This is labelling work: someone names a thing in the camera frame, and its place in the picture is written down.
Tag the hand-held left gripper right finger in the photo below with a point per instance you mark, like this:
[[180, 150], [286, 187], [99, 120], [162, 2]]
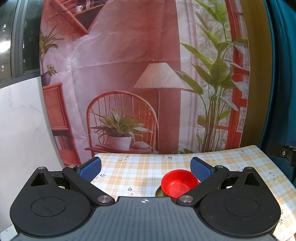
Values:
[[201, 170]]

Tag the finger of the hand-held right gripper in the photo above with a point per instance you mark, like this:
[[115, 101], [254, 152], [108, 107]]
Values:
[[288, 154]]

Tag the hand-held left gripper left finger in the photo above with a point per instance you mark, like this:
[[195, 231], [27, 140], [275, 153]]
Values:
[[89, 168]]

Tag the large red bowl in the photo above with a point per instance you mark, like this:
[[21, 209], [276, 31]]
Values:
[[178, 180]]

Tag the green square plate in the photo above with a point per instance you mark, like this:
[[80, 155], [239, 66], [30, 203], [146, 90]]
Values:
[[159, 191]]

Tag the yellow checked floral tablecloth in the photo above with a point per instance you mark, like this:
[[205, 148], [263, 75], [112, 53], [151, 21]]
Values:
[[138, 171]]

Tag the teal curtain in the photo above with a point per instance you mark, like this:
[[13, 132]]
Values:
[[282, 69]]

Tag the printed room backdrop cloth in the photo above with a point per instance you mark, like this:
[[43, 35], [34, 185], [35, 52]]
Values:
[[138, 69]]

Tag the dark window frame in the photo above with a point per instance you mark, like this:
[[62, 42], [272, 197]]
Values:
[[20, 39]]

